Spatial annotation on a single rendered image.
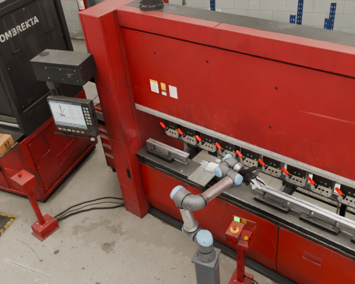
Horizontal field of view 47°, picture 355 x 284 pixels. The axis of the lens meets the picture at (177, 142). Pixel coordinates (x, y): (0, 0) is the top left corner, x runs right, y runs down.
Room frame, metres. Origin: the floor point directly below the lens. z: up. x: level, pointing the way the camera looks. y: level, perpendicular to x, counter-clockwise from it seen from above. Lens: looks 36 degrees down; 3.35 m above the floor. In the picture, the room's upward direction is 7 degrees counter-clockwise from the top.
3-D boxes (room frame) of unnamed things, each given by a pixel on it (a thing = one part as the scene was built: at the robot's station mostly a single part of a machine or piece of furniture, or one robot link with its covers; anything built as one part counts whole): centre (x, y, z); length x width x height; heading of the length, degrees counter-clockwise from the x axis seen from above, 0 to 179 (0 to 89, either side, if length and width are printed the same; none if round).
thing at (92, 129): (3.22, 0.90, 1.42); 0.45 x 0.12 x 0.36; 65
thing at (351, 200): (2.00, -1.17, 1.26); 0.15 x 0.09 x 0.17; 48
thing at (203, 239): (2.00, -0.11, 0.94); 0.13 x 0.12 x 0.14; 36
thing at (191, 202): (2.06, -0.21, 1.36); 0.49 x 0.11 x 0.12; 126
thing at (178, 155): (3.16, 0.11, 0.92); 0.50 x 0.06 x 0.10; 48
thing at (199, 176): (2.68, -0.20, 1.00); 0.26 x 0.18 x 0.01; 138
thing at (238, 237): (2.19, -0.42, 0.75); 0.20 x 0.16 x 0.18; 56
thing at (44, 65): (3.32, 0.91, 1.53); 0.51 x 0.25 x 0.85; 65
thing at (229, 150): (2.67, -0.43, 1.26); 0.15 x 0.09 x 0.17; 48
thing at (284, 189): (2.67, -1.00, 0.81); 0.64 x 0.08 x 0.14; 138
